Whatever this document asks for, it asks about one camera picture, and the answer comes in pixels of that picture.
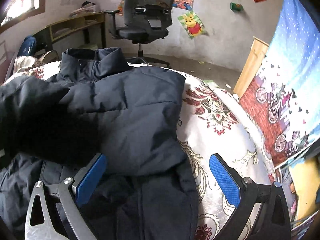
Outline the winnie pooh poster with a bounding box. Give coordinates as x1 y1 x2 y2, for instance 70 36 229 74
177 11 208 39

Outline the wooden desk shelf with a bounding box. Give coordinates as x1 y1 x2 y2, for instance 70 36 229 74
33 12 106 53

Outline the wooden door frame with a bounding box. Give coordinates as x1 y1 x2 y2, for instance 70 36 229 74
233 36 269 98

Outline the colourful cartoon poster left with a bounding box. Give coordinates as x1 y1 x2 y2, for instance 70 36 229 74
118 0 125 16

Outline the window with brown frame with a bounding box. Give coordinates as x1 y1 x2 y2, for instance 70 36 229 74
1 0 46 34

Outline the green hanging box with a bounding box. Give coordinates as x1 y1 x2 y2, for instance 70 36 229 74
230 2 244 12

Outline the black mesh office chair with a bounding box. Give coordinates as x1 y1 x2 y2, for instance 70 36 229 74
104 0 174 68

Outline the blue patterned door curtain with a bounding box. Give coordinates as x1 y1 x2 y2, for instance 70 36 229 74
240 0 319 166

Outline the blue backpack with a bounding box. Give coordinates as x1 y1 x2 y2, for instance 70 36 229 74
17 35 37 57

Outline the dark navy padded jacket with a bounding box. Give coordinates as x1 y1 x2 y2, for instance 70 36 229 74
1 48 198 239

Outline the floral white bed quilt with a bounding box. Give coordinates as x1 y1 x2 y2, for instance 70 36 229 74
3 61 278 240

